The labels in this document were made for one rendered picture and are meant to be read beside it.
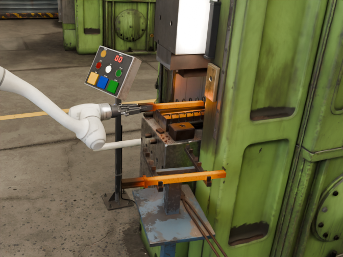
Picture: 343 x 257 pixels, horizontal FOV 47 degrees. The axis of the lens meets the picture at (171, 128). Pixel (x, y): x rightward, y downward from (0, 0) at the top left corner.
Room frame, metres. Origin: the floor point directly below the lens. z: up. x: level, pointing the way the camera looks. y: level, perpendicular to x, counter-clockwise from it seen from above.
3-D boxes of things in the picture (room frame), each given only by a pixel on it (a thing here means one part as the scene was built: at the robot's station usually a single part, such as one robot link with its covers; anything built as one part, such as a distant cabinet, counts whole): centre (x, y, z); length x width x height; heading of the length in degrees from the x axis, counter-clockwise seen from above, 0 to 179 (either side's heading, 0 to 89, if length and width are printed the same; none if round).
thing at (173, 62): (2.13, -0.12, 1.32); 0.42 x 0.20 x 0.10; 115
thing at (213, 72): (1.81, -0.18, 1.27); 0.09 x 0.02 x 0.17; 25
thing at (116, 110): (1.91, 0.29, 1.04); 0.09 x 0.08 x 0.07; 115
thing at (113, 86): (2.35, 0.39, 1.01); 0.07 x 0.05 x 0.07; 50
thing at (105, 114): (1.88, 0.36, 1.04); 0.09 x 0.06 x 0.09; 25
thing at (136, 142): (2.32, 0.30, 0.62); 0.44 x 0.05 x 0.05; 115
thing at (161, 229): (1.50, -0.03, 0.72); 0.40 x 0.30 x 0.02; 18
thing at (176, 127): (1.91, -0.06, 0.95); 0.12 x 0.08 x 0.06; 115
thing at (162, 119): (2.13, -0.12, 0.96); 0.42 x 0.20 x 0.09; 115
